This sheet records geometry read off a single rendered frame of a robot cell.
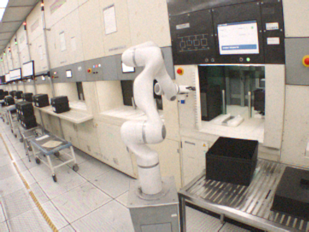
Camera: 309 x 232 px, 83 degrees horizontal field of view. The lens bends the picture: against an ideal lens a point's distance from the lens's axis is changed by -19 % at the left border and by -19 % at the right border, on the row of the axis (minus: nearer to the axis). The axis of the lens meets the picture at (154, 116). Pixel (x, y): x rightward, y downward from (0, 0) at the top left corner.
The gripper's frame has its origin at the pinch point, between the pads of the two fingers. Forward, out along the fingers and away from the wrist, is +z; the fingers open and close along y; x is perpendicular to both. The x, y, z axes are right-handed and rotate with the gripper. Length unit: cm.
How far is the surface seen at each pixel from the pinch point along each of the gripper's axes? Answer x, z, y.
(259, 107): -18, 63, 23
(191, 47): 29.8, -5.5, 14.1
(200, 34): 35.5, -5.4, 26.3
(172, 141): -37, 6, -39
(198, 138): -37.1, 10.1, -9.5
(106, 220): -111, -51, -88
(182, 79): 10.4, -2.0, -5.0
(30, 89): 169, -111, -564
